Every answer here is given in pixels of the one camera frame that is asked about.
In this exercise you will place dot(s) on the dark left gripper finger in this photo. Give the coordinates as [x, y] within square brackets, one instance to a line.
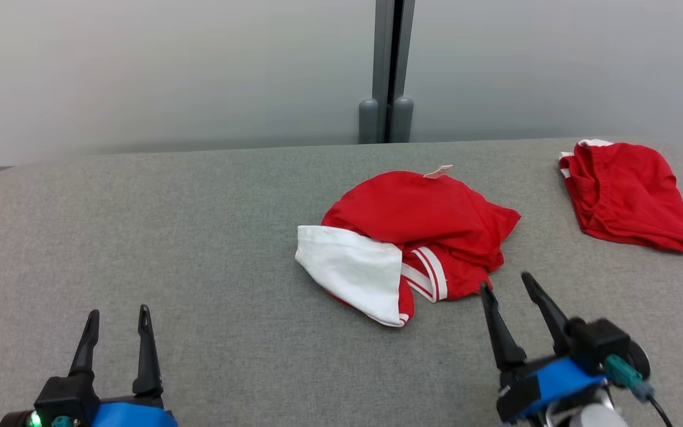
[147, 367]
[88, 350]

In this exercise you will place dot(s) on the grey wall frame post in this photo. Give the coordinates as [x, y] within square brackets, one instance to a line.
[392, 53]

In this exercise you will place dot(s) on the red jersey number 23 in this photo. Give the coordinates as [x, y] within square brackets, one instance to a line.
[424, 219]

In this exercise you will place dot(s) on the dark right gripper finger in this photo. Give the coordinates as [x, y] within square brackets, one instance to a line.
[504, 344]
[549, 314]

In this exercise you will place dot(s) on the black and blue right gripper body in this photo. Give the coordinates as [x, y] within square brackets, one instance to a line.
[540, 388]

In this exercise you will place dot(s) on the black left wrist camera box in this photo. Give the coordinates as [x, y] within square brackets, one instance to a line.
[69, 394]

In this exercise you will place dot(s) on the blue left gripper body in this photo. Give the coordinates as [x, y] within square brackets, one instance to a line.
[134, 414]

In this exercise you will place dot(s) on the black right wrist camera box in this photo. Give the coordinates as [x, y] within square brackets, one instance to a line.
[599, 344]

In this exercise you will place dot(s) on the grey cylindrical post foot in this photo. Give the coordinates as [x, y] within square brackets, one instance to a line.
[402, 121]
[368, 121]

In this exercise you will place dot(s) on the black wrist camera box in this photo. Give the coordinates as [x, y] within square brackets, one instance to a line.
[69, 394]
[599, 344]

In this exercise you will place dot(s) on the red shorts with white stripes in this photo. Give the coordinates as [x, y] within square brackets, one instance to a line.
[626, 196]

